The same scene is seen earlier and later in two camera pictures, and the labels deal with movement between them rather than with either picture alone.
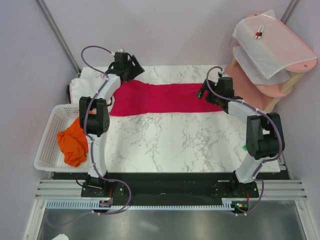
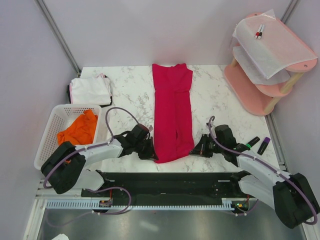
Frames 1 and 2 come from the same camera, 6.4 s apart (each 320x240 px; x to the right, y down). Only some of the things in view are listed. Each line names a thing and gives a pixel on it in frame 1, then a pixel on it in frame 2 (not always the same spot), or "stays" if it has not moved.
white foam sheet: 278,49 stays
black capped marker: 260,32 stays
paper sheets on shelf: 252,73 stays
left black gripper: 137,69 → 150,154
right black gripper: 200,93 → 200,149
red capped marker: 257,33 stays
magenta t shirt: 141,97 → 173,91
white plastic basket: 50,156 stays
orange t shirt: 73,142 stays
